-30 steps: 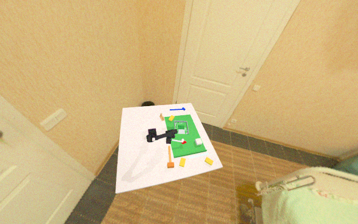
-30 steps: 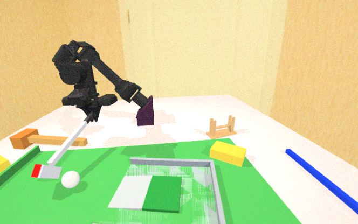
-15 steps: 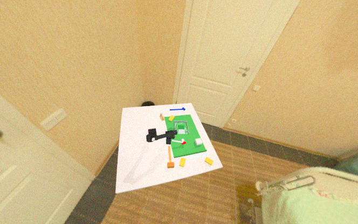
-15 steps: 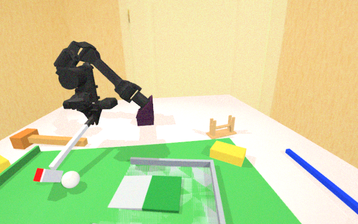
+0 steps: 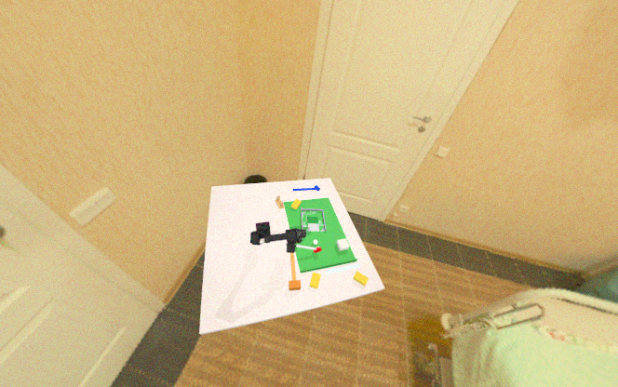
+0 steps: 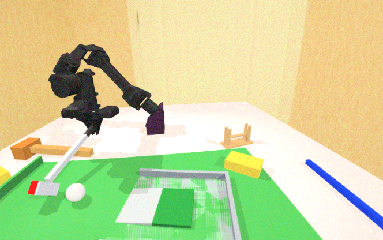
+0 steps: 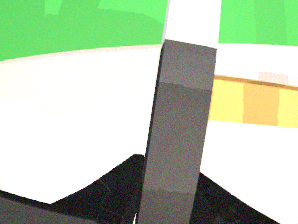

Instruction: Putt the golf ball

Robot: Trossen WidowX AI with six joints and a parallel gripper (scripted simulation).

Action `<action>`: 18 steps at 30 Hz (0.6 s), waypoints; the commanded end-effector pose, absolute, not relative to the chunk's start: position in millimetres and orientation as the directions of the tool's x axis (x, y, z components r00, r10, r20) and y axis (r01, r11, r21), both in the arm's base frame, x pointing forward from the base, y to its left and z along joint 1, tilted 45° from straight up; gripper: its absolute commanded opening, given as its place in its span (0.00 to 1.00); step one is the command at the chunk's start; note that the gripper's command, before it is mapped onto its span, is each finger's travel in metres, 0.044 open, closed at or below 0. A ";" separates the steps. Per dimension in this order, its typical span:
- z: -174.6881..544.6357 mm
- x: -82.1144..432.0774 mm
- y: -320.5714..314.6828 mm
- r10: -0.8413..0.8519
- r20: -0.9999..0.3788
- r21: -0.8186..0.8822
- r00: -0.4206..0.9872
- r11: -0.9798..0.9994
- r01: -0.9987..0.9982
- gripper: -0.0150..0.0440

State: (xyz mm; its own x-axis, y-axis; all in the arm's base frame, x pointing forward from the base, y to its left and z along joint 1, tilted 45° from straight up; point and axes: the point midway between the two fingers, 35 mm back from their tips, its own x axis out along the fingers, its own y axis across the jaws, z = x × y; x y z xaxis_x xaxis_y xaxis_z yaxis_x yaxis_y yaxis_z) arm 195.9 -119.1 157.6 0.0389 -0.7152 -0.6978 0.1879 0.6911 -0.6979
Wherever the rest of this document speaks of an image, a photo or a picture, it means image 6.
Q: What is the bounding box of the yellow rectangular block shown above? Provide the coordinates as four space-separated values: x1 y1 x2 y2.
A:
224 151 264 179
0 166 12 186

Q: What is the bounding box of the green flat mat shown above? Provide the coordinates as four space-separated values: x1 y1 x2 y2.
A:
0 147 322 240

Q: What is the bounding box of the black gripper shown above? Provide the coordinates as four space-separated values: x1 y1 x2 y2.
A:
61 90 119 135

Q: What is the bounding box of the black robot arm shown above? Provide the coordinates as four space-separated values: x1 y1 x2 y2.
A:
48 44 160 119

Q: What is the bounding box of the blue rod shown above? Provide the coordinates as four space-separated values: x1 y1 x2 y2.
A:
306 159 383 229

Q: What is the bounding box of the white ball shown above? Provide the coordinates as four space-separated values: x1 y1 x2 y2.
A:
66 183 86 202

